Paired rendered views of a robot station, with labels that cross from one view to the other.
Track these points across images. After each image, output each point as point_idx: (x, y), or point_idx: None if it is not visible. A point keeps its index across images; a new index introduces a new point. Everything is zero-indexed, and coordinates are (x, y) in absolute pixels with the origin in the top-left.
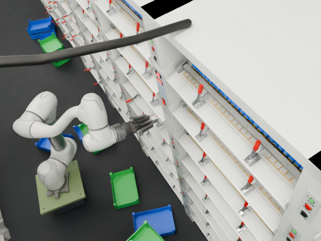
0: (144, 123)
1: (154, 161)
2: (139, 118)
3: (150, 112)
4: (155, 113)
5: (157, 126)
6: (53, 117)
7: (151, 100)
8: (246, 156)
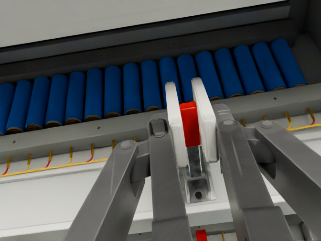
0: (238, 179)
1: None
2: (116, 213)
3: (61, 194)
4: (94, 168)
5: (209, 186)
6: None
7: None
8: None
